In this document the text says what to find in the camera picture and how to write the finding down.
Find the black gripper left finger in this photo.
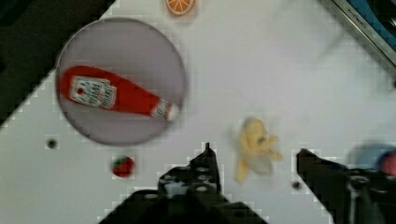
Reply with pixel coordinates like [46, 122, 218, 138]
[98, 144, 268, 224]

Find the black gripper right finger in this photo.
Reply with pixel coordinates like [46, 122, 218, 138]
[296, 148, 396, 224]

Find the yellow peeled toy banana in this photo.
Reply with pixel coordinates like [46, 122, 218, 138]
[235, 118, 283, 183]

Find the black toaster oven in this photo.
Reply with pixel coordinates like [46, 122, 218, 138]
[319, 0, 396, 69]

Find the blue bowl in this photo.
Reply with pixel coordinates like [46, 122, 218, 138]
[346, 143, 396, 171]

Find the red toy fruit in bowl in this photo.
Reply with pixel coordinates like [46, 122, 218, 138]
[381, 153, 396, 175]

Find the red toy strawberry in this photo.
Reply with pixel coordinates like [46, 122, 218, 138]
[112, 157, 134, 178]

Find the red ketchup bottle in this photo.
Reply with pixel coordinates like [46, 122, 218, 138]
[60, 66, 180, 121]

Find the grey round plate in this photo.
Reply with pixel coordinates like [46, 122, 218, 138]
[56, 18, 188, 146]

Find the orange slice toy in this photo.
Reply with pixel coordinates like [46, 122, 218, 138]
[164, 0, 195, 16]

